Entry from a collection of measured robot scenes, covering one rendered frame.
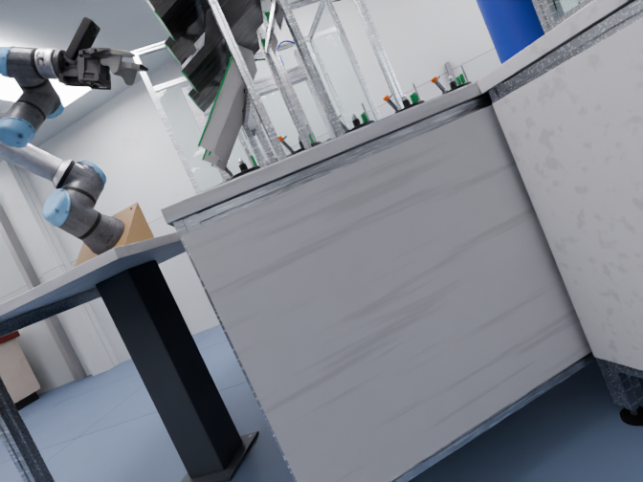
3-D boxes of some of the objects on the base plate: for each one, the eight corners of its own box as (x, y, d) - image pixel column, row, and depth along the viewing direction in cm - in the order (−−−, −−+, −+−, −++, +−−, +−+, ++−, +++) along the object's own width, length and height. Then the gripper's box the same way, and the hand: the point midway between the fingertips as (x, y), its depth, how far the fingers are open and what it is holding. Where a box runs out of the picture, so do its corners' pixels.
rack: (282, 174, 98) (144, -137, 93) (269, 195, 133) (167, -29, 128) (355, 144, 102) (227, -153, 97) (323, 172, 138) (228, -45, 133)
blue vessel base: (537, 62, 100) (498, -38, 98) (497, 87, 115) (462, 0, 114) (582, 44, 104) (544, -54, 102) (537, 71, 119) (503, -14, 117)
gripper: (76, 93, 111) (151, 96, 113) (43, 73, 97) (130, 76, 98) (76, 62, 111) (151, 65, 112) (42, 37, 96) (130, 41, 98)
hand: (138, 59), depth 105 cm, fingers open, 8 cm apart
